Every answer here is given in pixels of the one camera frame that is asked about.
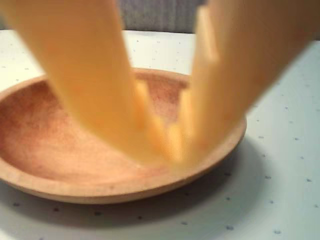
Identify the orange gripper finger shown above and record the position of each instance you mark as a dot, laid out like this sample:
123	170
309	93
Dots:
237	62
87	62

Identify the round wooden bowl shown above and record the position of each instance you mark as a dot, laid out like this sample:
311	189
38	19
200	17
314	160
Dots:
50	150

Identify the white dotted paper mat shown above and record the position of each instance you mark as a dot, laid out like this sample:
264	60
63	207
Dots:
275	175

